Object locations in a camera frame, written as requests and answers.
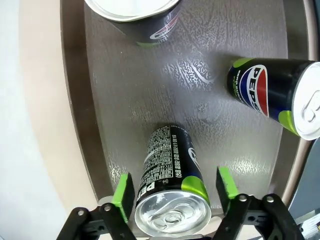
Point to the black Pepsi zero can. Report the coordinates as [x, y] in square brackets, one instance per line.
[165, 160]
[150, 27]
[280, 85]

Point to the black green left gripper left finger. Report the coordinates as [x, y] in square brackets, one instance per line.
[125, 197]

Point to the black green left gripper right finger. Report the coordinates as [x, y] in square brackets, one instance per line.
[227, 185]

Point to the brown plastic serving tray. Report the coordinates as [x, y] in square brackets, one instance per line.
[150, 87]

